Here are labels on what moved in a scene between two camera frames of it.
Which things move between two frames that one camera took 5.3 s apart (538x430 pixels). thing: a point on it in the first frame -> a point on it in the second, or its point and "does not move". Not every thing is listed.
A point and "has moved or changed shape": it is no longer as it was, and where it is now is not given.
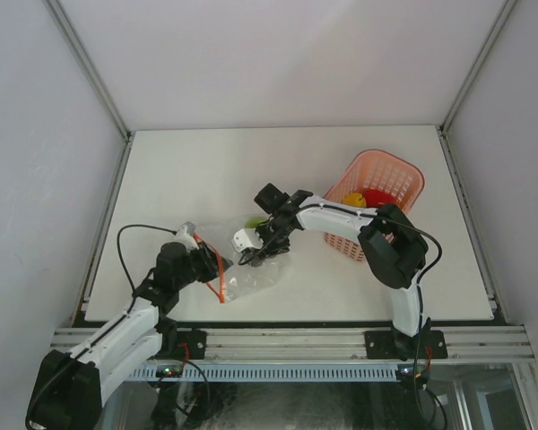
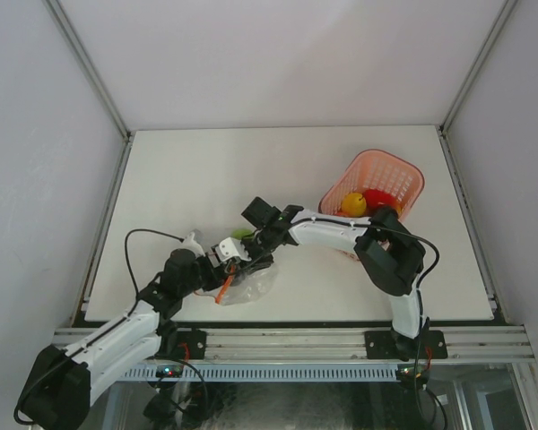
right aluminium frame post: x=470 y=76 does not move
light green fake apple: x=254 y=221 has moved or changed shape
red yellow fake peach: x=374 y=197 does not move
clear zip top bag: x=243 y=279 has moved or changed shape
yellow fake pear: x=354 y=199 does not move
